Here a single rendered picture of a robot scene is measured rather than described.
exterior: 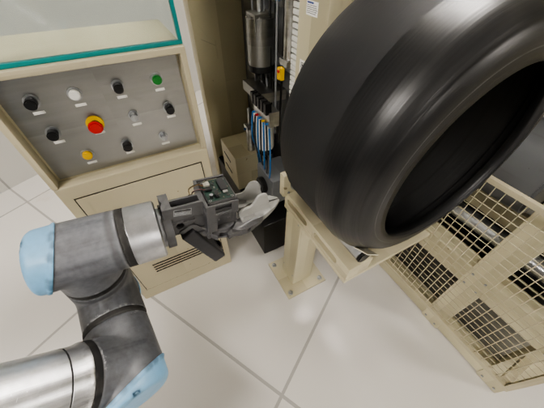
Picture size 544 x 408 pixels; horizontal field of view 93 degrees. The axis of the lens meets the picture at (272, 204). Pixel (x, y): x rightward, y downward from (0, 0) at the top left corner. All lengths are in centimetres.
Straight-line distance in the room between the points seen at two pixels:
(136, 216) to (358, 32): 44
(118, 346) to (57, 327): 155
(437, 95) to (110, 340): 55
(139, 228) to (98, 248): 5
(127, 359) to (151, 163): 79
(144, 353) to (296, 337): 120
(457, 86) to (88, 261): 53
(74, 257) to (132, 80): 71
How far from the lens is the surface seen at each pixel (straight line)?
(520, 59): 53
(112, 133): 108
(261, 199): 45
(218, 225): 44
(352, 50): 50
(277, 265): 173
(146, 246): 41
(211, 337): 160
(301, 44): 85
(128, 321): 47
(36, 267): 43
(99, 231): 41
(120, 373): 44
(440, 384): 173
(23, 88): 104
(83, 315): 51
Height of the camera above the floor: 151
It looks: 47 degrees down
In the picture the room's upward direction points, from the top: straight up
